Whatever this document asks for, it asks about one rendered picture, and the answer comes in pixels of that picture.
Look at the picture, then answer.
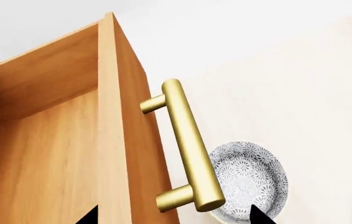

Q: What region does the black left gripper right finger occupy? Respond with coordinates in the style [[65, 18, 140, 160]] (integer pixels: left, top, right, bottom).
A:
[[249, 203, 277, 224]]

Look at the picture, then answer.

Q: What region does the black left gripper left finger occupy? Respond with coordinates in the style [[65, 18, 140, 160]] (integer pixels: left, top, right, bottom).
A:
[[75, 205, 99, 224]]

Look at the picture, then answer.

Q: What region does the wooden drawer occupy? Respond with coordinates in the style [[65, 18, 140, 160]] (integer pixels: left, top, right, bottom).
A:
[[0, 11, 182, 224]]

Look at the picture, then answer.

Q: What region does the brass bar drawer handle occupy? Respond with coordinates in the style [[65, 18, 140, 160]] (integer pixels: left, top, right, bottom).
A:
[[139, 78, 226, 213]]

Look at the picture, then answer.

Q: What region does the grey floral patterned bowl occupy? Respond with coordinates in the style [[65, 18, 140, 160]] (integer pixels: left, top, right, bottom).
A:
[[208, 141, 289, 222]]

